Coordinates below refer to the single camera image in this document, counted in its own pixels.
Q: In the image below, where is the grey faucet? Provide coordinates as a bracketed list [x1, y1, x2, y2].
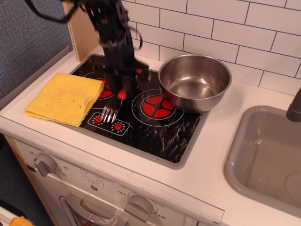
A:
[286, 88, 301, 122]

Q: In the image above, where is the left grey oven knob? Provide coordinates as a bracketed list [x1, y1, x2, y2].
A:
[34, 153, 57, 177]

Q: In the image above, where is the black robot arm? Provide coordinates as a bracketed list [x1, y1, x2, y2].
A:
[81, 0, 149, 98]

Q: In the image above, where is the black toy stove top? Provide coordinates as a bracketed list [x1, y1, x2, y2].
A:
[69, 54, 211, 170]

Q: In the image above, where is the orange cloth at corner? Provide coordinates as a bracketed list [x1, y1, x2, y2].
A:
[9, 216, 33, 226]

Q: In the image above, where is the wooden side post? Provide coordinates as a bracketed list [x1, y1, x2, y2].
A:
[67, 8, 99, 62]

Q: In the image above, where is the red handled metal fork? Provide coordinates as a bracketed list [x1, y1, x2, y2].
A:
[101, 68, 143, 123]

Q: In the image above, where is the grey sink basin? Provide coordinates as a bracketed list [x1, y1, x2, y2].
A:
[224, 105, 301, 218]

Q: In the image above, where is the grey oven knob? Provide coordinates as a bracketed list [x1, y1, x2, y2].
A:
[124, 195, 154, 223]
[34, 153, 57, 177]

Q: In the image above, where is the yellow folded cloth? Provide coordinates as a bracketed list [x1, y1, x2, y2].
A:
[24, 73, 104, 128]

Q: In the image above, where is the grey oven door handle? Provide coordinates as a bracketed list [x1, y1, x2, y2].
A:
[66, 194, 129, 226]

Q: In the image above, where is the right grey oven knob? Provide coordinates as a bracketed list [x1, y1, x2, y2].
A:
[124, 195, 154, 223]

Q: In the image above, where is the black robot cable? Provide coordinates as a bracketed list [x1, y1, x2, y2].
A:
[24, 0, 143, 50]

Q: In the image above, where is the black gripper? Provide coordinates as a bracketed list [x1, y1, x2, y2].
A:
[90, 41, 149, 96]

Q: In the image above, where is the stainless steel pot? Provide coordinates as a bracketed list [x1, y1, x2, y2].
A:
[158, 54, 232, 113]

